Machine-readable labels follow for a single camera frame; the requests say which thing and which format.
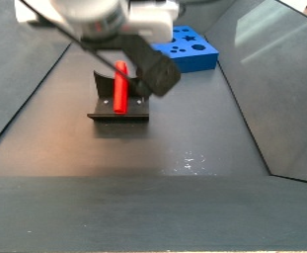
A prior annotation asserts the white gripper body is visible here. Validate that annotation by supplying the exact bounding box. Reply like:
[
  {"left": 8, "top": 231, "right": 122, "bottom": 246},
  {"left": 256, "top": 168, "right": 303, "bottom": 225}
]
[{"left": 124, "top": 0, "right": 179, "bottom": 43}]

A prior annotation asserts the red square-circle peg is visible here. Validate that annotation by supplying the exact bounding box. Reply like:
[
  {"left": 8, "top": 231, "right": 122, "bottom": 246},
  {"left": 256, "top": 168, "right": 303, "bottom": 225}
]
[{"left": 114, "top": 61, "right": 128, "bottom": 115}]

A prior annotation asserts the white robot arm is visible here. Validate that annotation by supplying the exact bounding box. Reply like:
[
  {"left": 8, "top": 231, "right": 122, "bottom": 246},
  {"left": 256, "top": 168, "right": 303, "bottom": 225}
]
[{"left": 13, "top": 0, "right": 179, "bottom": 43}]

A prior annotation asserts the blue foam shape board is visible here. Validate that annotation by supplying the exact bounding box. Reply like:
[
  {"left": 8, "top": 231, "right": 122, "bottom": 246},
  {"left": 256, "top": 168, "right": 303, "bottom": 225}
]
[{"left": 154, "top": 26, "right": 219, "bottom": 73}]

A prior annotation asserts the dark grey curved fixture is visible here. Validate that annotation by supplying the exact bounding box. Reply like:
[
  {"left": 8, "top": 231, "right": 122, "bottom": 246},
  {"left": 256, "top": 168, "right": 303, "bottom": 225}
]
[{"left": 87, "top": 72, "right": 150, "bottom": 123}]

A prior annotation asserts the black cable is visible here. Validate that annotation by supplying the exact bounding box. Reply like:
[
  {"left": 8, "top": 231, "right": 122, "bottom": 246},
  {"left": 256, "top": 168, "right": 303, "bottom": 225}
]
[{"left": 19, "top": 0, "right": 140, "bottom": 87}]

